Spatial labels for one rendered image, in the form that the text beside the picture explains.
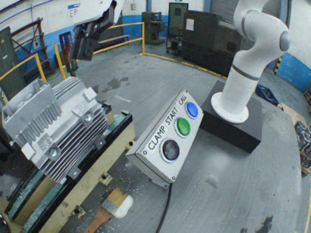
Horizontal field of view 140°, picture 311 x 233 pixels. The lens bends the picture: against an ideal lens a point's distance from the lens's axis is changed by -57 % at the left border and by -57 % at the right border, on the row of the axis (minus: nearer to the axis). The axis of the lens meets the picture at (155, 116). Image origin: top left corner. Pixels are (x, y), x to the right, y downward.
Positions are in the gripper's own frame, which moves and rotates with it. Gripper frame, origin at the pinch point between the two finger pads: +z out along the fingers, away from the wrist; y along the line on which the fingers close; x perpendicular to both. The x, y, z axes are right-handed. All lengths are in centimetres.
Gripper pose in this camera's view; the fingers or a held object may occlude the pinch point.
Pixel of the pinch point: (82, 49)
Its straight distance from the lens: 27.1
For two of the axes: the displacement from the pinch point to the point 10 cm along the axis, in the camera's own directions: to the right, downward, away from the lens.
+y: -8.8, -3.5, 3.4
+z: -2.6, 9.2, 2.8
